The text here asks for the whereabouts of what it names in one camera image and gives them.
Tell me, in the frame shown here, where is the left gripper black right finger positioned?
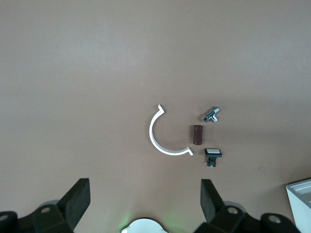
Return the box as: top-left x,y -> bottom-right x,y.
194,179 -> 260,233

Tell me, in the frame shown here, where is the silver metal tee fitting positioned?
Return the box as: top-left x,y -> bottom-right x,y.
203,106 -> 221,123

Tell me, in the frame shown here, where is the white drawer cabinet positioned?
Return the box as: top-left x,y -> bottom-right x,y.
286,178 -> 311,233

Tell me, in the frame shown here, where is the white half-ring pipe clamp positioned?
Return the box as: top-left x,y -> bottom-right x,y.
149,104 -> 194,156

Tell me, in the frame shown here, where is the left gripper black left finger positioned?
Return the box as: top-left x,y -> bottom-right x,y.
31,178 -> 91,233

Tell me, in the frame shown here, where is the white rectangular push button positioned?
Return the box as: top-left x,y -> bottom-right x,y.
204,148 -> 223,168

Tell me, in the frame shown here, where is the dark brown cylinder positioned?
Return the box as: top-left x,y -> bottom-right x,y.
189,124 -> 204,146

